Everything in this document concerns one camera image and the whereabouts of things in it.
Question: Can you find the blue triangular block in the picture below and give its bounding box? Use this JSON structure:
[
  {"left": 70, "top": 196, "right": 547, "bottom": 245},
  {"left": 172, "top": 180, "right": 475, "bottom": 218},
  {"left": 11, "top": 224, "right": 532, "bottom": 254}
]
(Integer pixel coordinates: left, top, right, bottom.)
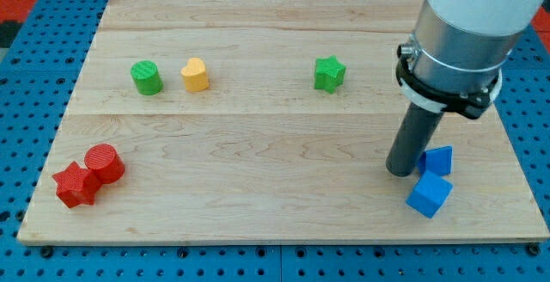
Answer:
[{"left": 417, "top": 145, "right": 453, "bottom": 176}]

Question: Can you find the red star block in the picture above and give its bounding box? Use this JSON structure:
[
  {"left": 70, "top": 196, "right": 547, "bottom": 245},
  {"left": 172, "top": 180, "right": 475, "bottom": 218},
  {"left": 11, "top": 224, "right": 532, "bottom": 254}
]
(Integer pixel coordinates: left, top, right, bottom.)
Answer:
[{"left": 52, "top": 162, "right": 102, "bottom": 208}]

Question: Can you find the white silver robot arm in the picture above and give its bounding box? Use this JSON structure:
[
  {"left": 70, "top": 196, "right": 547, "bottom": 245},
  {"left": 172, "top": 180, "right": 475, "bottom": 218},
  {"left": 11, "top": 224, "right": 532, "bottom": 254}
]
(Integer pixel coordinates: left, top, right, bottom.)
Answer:
[{"left": 386, "top": 0, "right": 544, "bottom": 176}]

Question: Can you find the blue cube block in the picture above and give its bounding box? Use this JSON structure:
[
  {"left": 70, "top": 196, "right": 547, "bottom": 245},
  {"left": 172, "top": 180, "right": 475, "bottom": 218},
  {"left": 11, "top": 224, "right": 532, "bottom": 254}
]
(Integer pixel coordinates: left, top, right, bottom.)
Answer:
[{"left": 406, "top": 170, "right": 454, "bottom": 218}]

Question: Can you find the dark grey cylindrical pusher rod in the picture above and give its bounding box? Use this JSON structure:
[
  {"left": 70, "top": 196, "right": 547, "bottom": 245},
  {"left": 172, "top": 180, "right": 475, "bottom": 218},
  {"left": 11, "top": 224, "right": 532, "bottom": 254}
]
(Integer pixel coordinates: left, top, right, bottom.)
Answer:
[{"left": 386, "top": 103, "right": 443, "bottom": 177}]

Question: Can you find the green cylinder block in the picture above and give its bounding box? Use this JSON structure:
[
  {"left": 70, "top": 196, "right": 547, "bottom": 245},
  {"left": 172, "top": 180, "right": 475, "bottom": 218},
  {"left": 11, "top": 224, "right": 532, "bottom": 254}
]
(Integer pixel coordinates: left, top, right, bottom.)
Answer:
[{"left": 131, "top": 60, "right": 163, "bottom": 95}]

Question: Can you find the black wrist clamp ring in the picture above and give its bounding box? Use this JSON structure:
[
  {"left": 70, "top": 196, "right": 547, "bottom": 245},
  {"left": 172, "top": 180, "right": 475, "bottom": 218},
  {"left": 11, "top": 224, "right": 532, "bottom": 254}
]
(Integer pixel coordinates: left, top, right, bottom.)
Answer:
[{"left": 395, "top": 43, "right": 502, "bottom": 120}]

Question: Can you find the green star block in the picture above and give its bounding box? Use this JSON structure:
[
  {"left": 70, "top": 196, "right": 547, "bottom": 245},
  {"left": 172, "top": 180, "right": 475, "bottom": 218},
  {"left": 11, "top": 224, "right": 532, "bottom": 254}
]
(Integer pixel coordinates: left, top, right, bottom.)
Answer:
[{"left": 314, "top": 55, "right": 346, "bottom": 94}]

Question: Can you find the light wooden board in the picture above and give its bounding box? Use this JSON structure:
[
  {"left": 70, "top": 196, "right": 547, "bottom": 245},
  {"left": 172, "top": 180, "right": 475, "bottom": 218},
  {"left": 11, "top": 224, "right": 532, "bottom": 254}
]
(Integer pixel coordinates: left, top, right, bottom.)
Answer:
[{"left": 18, "top": 0, "right": 549, "bottom": 246}]

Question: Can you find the yellow heart block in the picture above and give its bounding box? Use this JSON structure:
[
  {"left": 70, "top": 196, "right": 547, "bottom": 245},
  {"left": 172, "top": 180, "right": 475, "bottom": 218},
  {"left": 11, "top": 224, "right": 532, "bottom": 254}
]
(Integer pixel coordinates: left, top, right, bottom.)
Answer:
[{"left": 180, "top": 58, "right": 210, "bottom": 92}]

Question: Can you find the red cylinder block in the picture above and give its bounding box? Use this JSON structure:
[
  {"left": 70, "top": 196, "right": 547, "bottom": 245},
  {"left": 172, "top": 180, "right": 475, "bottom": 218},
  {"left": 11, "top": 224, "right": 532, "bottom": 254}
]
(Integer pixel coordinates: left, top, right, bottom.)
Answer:
[{"left": 84, "top": 144, "right": 125, "bottom": 184}]

